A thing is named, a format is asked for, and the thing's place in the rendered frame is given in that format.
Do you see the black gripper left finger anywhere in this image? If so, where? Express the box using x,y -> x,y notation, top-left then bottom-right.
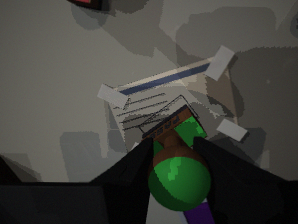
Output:
0,137 -> 154,224

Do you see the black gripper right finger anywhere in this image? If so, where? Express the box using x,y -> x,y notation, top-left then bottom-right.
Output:
193,136 -> 298,224

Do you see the green-handled rubber stamp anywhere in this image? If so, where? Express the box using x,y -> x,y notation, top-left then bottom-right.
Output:
141,104 -> 211,211

